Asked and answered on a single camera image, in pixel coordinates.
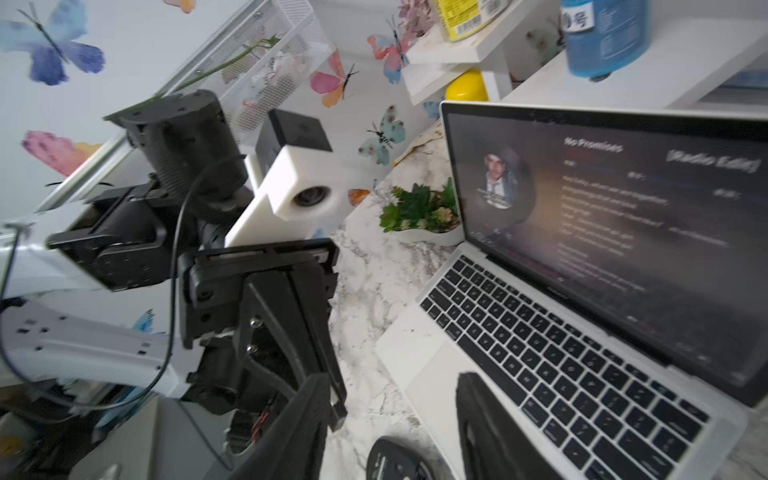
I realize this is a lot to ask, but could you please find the white corner shelf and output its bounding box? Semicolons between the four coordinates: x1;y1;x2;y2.
402;0;560;105

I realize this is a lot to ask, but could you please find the blue can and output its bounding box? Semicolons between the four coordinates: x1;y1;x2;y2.
560;0;651;78

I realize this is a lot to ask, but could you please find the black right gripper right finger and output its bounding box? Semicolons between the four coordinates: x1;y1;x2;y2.
456;372;560;480

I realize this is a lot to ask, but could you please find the yellow label jar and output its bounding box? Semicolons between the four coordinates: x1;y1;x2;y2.
431;0;511;42

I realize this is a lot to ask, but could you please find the white riser shelf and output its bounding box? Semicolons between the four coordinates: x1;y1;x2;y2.
503;18;767;110

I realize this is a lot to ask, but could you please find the black wireless mouse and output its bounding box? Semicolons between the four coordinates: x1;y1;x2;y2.
366;436;435;480

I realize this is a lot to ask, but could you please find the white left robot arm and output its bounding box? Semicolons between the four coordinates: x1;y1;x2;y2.
1;90;347;429

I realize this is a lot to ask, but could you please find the silver laptop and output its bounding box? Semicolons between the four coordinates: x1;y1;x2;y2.
376;101;767;479

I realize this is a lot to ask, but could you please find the green plant in white dish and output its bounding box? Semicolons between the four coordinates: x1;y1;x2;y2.
379;177;464;247

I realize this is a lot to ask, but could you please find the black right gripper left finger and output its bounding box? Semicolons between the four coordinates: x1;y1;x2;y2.
230;373;331;480

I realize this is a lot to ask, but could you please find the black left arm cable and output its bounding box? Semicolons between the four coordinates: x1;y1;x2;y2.
0;155;241;415

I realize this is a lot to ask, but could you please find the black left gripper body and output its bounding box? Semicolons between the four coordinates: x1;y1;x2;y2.
178;238;347;430

